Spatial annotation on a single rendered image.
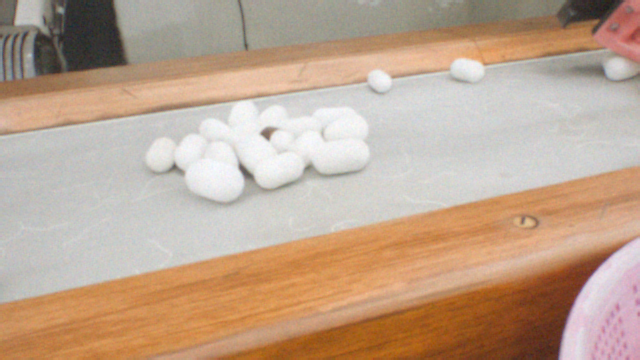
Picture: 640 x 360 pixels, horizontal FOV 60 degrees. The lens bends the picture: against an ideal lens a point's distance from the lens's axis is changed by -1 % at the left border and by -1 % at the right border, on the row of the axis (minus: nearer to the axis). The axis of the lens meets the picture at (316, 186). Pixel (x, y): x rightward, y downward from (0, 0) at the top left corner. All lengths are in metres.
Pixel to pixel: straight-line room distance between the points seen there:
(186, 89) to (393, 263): 0.35
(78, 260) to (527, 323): 0.20
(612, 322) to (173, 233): 0.20
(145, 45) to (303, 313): 2.24
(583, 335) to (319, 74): 0.41
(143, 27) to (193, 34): 0.20
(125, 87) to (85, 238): 0.24
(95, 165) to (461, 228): 0.26
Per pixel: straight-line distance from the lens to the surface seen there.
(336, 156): 0.33
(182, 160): 0.36
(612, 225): 0.24
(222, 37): 2.45
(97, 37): 2.35
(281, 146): 0.36
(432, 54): 0.59
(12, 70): 0.68
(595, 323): 0.19
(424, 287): 0.19
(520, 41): 0.65
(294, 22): 2.54
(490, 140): 0.39
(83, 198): 0.36
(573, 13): 0.54
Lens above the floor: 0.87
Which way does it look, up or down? 24 degrees down
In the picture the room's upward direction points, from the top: 4 degrees counter-clockwise
